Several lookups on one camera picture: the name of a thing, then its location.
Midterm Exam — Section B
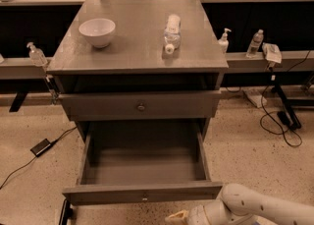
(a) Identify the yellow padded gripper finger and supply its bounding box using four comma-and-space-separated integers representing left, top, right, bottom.
165, 210, 188, 225

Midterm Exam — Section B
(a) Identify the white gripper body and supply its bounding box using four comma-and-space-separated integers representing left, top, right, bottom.
187, 200, 229, 225

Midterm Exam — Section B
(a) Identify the grey drawer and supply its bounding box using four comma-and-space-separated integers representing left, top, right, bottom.
63, 119, 222, 205
60, 90, 221, 121

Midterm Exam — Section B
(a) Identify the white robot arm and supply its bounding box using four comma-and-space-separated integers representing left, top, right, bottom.
165, 184, 314, 225

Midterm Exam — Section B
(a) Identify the grey top drawer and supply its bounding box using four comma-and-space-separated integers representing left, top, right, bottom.
60, 90, 221, 121

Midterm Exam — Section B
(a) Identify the grey wooden drawer cabinet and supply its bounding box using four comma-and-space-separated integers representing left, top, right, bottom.
47, 0, 228, 139

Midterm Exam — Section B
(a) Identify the black object on floor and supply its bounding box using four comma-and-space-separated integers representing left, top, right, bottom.
58, 199, 73, 225

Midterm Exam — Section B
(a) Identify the black power brick right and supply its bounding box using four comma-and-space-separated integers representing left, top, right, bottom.
277, 111, 290, 127

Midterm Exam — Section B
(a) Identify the black power adapter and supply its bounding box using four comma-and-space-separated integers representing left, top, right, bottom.
30, 139, 52, 157

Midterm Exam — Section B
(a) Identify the white pump bottle right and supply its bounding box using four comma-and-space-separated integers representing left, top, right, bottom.
218, 28, 231, 54

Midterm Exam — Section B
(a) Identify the white crumpled packet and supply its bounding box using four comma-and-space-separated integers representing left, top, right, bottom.
262, 43, 282, 64

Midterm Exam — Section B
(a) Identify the clear standing water bottle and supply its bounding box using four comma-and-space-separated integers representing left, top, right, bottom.
246, 29, 264, 58

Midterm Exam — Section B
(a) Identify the clear plastic bottle lying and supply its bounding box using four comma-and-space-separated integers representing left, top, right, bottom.
164, 14, 181, 55

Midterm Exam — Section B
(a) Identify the white ceramic bowl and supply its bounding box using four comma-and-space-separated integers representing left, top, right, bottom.
78, 18, 116, 48

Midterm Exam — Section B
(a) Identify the clear pump bottle left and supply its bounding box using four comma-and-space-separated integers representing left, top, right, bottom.
26, 42, 48, 67

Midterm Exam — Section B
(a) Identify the black cable loop right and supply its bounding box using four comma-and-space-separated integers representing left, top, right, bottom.
259, 50, 312, 148

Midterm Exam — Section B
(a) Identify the black adapter cable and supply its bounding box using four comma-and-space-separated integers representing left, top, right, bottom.
0, 126, 79, 191

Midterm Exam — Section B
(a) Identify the grey metal rail shelf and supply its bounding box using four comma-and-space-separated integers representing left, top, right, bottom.
0, 50, 314, 80

